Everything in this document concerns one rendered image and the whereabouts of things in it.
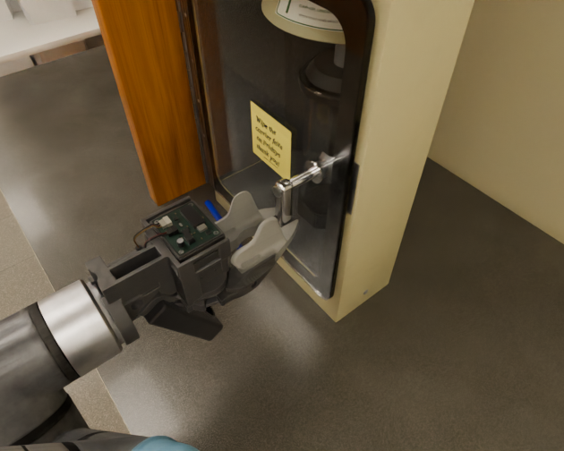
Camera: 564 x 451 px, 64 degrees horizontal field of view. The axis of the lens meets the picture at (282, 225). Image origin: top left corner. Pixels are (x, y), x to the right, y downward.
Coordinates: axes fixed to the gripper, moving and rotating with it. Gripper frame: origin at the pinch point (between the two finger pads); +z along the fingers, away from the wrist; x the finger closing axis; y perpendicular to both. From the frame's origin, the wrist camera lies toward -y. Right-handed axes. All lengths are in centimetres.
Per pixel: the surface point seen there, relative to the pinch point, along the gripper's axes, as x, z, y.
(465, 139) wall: 6, 49, -15
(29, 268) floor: 127, -34, -115
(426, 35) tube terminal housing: -5.3, 10.9, 20.4
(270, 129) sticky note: 7.8, 4.5, 6.5
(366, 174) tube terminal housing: -5.3, 6.5, 7.8
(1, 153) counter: 65, -21, -20
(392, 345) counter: -12.8, 9.6, -20.4
